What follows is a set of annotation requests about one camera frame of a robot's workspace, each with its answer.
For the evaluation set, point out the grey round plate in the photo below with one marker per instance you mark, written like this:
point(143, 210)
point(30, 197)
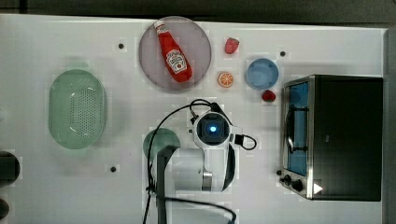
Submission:
point(195, 44)

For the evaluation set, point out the blue bowl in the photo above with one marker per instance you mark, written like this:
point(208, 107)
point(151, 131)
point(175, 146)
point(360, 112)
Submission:
point(262, 74)

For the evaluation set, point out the black and silver toaster oven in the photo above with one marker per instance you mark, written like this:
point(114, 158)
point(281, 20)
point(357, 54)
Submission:
point(332, 138)

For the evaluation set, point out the plush orange slice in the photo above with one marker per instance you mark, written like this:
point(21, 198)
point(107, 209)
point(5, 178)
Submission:
point(225, 79)

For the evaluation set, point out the green perforated colander basket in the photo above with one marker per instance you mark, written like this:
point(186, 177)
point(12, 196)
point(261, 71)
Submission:
point(77, 109)

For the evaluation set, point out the red plush strawberry near oven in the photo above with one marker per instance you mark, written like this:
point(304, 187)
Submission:
point(268, 96)

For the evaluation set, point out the mint green cup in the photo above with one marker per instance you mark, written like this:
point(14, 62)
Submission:
point(163, 138)

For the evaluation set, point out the plush red ketchup bottle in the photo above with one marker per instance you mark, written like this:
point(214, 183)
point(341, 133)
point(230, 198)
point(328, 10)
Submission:
point(174, 58)

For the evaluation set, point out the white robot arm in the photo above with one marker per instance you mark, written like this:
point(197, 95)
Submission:
point(209, 166)

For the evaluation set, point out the white gripper body with camera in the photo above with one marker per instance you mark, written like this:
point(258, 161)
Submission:
point(213, 131)

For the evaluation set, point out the pink-red plush strawberry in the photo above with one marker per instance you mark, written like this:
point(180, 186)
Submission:
point(231, 45)

